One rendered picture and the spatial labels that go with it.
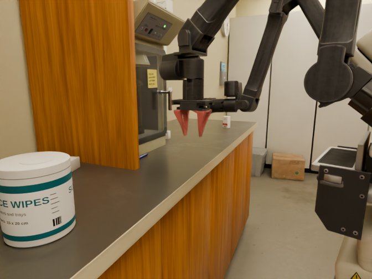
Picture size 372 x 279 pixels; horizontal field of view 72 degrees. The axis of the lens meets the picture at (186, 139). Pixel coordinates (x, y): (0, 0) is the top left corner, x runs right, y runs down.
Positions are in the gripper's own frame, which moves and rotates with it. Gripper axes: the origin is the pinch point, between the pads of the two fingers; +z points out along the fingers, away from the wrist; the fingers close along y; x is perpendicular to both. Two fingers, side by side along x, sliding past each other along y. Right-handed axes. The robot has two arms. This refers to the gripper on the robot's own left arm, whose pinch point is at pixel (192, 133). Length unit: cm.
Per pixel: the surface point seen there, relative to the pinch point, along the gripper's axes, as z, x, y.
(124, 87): -12.3, -6.2, 27.0
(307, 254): 110, -127, -43
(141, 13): -36.9, -14.9, 24.8
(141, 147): 12.9, -24.8, 33.0
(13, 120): 1, 0, 76
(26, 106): -4, -7, 76
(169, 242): 33.6, 3.4, 6.0
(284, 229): 110, -156, -25
